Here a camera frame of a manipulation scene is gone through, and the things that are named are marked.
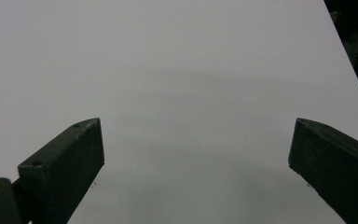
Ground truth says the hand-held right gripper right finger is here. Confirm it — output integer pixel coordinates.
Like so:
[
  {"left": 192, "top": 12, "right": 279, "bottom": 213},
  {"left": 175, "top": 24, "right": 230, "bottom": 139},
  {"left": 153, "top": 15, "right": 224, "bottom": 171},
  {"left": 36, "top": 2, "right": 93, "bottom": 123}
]
[{"left": 287, "top": 117, "right": 358, "bottom": 224}]

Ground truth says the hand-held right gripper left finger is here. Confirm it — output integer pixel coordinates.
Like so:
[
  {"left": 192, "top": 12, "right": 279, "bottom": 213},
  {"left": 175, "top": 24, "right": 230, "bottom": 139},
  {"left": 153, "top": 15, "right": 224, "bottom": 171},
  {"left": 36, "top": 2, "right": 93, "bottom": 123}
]
[{"left": 17, "top": 117, "right": 105, "bottom": 224}]

